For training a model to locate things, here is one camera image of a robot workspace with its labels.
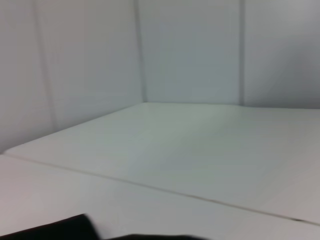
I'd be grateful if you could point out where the black shirt with FREE print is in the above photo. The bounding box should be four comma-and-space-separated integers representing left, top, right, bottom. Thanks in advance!
0, 213, 208, 240

